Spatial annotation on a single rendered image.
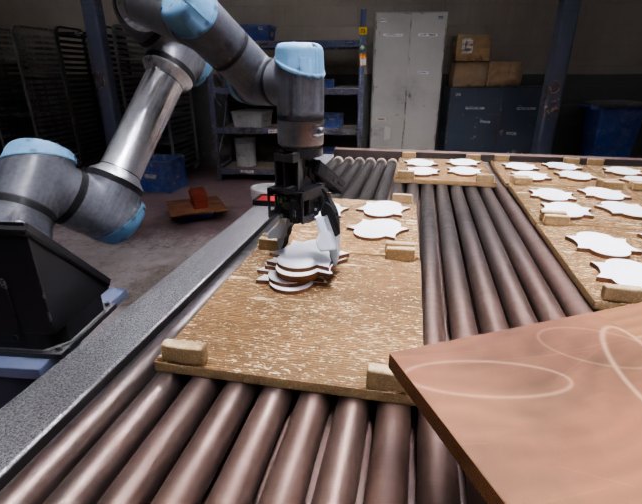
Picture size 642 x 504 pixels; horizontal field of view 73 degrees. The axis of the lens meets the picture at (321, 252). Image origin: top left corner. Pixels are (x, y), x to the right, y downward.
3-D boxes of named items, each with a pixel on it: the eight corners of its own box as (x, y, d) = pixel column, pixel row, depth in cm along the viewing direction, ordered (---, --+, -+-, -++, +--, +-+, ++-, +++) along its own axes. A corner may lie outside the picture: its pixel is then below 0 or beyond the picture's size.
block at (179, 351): (161, 362, 57) (158, 344, 56) (168, 354, 58) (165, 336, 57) (203, 368, 56) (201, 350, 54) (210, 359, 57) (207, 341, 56)
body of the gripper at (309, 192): (267, 221, 73) (263, 149, 69) (295, 208, 80) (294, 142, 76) (304, 229, 70) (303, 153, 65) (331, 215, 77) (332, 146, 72)
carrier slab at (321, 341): (154, 371, 57) (153, 361, 57) (256, 253, 94) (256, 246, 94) (424, 408, 51) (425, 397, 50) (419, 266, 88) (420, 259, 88)
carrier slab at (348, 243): (256, 252, 95) (255, 245, 94) (299, 201, 132) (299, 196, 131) (418, 264, 89) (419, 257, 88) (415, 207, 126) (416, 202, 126)
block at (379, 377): (365, 389, 52) (366, 370, 51) (366, 379, 53) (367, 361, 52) (415, 396, 51) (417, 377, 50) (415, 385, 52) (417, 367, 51)
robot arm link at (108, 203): (39, 219, 88) (149, 5, 99) (107, 247, 99) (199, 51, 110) (62, 224, 80) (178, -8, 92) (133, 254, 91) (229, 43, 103)
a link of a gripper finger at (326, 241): (320, 275, 73) (298, 225, 72) (337, 263, 78) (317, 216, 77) (334, 271, 72) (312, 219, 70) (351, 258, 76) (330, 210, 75)
